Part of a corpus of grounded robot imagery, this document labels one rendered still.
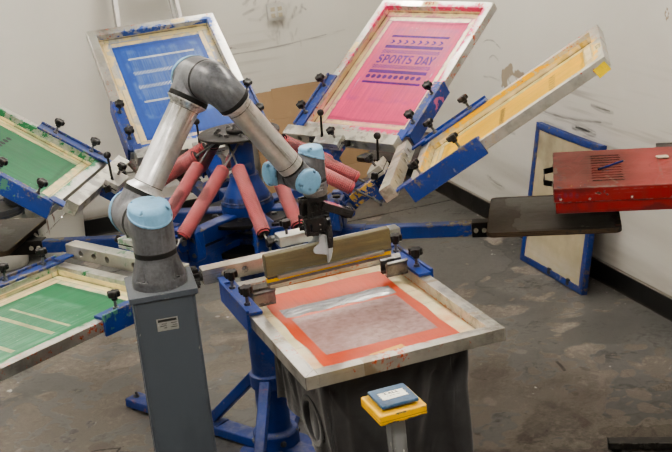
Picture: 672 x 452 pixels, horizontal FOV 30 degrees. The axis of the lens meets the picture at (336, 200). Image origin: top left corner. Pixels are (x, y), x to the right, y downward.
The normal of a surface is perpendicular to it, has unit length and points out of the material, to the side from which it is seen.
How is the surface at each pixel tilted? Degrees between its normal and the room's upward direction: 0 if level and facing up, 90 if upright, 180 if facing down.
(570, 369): 0
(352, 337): 0
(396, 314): 0
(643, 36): 90
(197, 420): 90
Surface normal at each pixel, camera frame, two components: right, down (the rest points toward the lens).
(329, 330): -0.10, -0.95
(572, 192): -0.15, 0.32
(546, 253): -0.93, -0.02
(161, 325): 0.23, 0.26
